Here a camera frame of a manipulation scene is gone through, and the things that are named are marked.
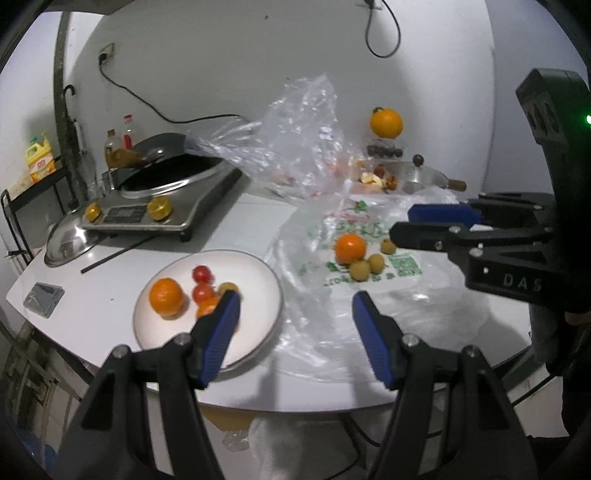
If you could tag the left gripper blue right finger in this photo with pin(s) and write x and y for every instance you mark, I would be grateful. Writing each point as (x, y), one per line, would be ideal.
(381, 338)

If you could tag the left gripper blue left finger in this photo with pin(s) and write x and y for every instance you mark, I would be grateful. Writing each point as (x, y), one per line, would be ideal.
(211, 336)

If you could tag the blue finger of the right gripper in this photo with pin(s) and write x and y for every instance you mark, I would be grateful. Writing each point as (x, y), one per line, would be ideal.
(445, 213)
(424, 236)

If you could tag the mandarin orange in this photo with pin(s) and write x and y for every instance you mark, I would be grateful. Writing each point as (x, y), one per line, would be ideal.
(166, 297)
(349, 248)
(207, 306)

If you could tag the red cherry tomato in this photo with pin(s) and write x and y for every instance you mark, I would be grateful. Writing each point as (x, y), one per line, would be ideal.
(202, 292)
(202, 274)

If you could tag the white round plate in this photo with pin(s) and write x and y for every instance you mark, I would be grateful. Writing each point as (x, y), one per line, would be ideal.
(262, 301)

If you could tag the steel saucepan with lid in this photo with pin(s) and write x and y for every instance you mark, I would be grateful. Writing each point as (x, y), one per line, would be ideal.
(415, 176)

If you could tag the orange peel scraps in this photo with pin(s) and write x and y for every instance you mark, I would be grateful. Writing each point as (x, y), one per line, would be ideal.
(381, 179)

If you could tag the flat printed plastic bag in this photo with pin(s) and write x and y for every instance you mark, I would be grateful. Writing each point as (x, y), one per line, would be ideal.
(422, 291)

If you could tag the large orange on stand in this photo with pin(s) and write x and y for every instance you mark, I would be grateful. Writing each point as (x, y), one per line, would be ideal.
(386, 123)

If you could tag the silver induction cooker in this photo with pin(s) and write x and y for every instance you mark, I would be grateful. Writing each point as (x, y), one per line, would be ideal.
(169, 196)

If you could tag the black chopstick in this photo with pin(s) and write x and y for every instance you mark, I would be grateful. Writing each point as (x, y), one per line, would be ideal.
(115, 255)

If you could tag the crumpled clear plastic bag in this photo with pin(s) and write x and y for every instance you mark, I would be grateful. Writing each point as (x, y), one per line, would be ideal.
(296, 150)

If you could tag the steel pot lid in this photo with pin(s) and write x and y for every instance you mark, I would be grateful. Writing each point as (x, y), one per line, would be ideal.
(68, 240)

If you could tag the grey smartphone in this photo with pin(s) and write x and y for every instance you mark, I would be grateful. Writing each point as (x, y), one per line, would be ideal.
(43, 298)

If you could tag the red cap sauce bottle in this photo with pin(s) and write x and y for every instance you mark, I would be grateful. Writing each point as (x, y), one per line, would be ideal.
(129, 132)

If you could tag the oil bottle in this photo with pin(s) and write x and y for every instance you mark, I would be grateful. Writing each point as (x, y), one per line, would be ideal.
(113, 142)

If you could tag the black metal shelf rack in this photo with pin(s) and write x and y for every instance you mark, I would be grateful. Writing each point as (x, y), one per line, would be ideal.
(59, 184)

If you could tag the yellow detergent jug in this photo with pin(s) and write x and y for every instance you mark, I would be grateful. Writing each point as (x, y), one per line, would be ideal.
(40, 159)

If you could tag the black wok wooden handle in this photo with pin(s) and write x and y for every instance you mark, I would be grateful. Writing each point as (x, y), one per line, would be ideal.
(153, 149)

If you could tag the wall socket with plug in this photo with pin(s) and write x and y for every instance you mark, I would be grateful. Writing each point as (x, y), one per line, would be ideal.
(372, 4)

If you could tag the cooker wall socket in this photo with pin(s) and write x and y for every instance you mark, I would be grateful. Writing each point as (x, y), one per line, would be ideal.
(106, 53)

